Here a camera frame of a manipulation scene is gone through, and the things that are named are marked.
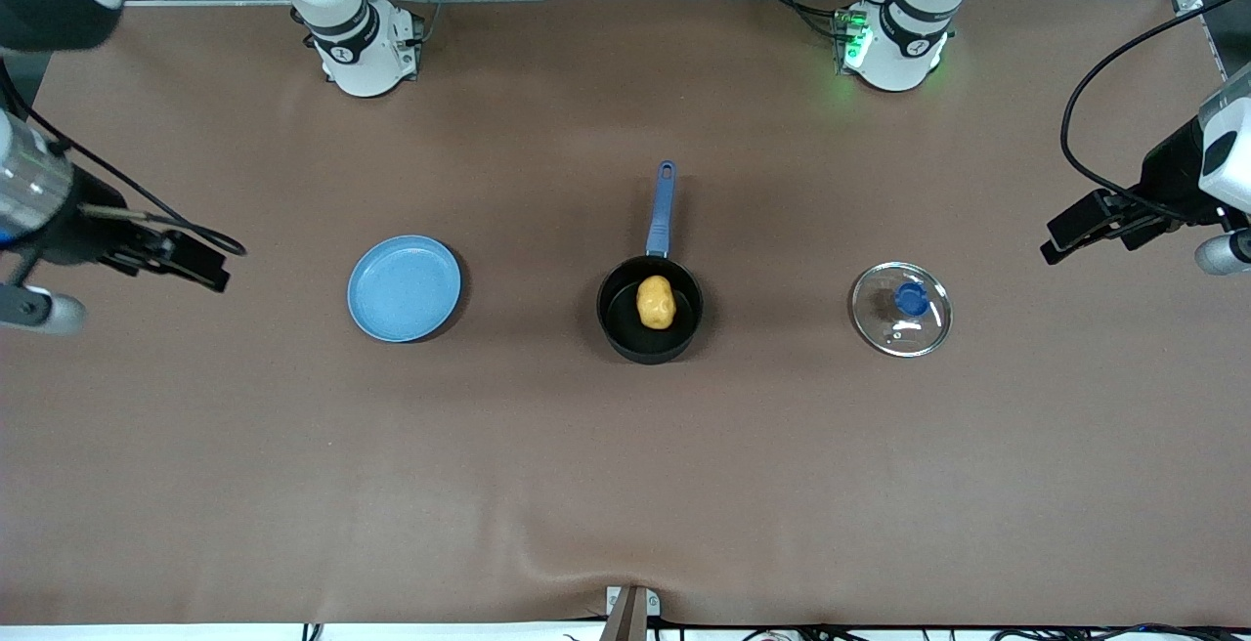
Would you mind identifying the glass lid with blue knob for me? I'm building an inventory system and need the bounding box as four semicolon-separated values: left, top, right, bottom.
849;262;954;359

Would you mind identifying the yellow potato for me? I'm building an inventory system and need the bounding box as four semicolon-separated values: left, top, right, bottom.
635;276;677;331

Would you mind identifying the light blue round plate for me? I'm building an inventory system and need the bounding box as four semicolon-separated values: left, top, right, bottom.
347;235;463;343

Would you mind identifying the brown table cover cloth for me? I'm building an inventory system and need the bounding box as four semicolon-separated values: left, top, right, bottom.
0;0;1251;627

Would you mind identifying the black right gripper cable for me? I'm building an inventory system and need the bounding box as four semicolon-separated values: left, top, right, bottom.
0;60;248;259

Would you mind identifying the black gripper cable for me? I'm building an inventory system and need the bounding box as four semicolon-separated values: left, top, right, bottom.
1059;0;1251;227
0;60;248;259

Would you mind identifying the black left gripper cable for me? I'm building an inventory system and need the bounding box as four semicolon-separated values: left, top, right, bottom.
1059;0;1251;227

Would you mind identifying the dark pot with blue handle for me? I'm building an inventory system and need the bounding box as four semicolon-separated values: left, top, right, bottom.
596;159;705;365

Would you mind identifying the metal clamp bracket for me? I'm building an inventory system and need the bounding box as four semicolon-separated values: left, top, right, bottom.
606;585;662;641

